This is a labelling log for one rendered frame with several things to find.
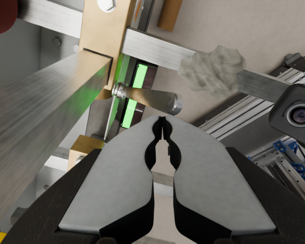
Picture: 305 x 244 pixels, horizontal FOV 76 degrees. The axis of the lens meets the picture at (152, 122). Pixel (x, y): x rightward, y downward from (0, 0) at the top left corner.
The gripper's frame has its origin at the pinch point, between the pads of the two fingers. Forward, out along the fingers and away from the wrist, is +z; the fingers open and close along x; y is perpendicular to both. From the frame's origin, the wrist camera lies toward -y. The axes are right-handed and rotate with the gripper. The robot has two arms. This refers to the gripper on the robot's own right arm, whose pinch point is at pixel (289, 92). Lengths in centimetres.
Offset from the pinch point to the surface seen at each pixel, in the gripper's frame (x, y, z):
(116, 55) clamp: -1.8, -26.1, -4.5
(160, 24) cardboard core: 0, -21, 75
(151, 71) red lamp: -6.8, -20.8, 12.4
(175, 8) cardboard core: 8, -16, 75
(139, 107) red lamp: -15.7, -20.9, 12.4
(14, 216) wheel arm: -48, -43, 0
